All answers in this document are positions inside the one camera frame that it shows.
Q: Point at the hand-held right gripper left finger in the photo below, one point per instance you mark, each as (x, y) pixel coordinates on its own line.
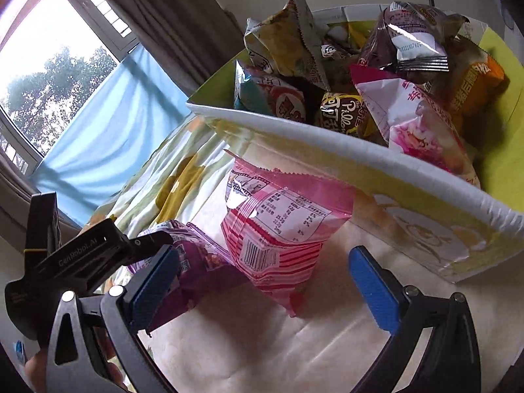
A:
(155, 286)

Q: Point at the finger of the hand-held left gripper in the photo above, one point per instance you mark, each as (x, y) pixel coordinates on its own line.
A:
(147, 245)

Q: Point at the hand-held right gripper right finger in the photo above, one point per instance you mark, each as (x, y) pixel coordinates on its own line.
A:
(374, 290)

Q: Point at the purple snack packet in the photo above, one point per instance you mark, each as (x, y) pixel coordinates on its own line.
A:
(204, 270)

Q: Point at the yellow-green cardboard box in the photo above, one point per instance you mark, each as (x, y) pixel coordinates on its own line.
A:
(430, 221)

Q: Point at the pink striped snack packet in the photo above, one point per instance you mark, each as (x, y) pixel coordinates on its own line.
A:
(286, 233)

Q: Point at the pink strawberry candy packet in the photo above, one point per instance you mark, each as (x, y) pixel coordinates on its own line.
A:
(413, 131)

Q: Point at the golden chocolate snack packet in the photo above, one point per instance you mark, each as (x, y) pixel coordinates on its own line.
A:
(339, 114)

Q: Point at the red white shrimp chip packet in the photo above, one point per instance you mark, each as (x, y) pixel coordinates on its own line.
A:
(282, 102)

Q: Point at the orange chiffon cake packet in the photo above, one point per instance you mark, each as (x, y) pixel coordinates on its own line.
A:
(470, 90)

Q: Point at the yellow grey potato chip packet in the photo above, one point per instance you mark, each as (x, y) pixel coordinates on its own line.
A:
(278, 32)

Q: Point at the brown silver snack packet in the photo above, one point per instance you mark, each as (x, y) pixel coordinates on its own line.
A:
(393, 24)

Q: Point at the person's left hand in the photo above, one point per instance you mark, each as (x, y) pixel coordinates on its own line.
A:
(39, 370)

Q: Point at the floral striped blanket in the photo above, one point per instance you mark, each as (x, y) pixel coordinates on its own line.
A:
(180, 172)

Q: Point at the white floral table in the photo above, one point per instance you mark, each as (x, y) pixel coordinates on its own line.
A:
(286, 356)

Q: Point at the blue curtain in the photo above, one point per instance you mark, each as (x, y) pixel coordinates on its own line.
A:
(106, 131)

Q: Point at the window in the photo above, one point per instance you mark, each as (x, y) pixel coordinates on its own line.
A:
(61, 49)

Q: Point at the brown curtain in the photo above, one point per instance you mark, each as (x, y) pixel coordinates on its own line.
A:
(172, 16)

